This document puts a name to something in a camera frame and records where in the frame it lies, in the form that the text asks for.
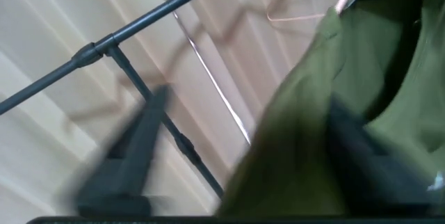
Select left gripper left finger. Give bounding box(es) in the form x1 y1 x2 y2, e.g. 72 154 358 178
74 84 171 217

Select green shirt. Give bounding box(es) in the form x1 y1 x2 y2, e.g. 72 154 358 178
215 0 445 218

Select black clothes rack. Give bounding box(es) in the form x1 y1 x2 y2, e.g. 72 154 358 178
0 0 237 200

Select beige curtain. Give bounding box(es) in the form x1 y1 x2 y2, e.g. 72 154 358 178
0 0 355 218

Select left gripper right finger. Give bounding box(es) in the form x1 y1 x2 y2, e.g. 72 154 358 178
326 95 435 216

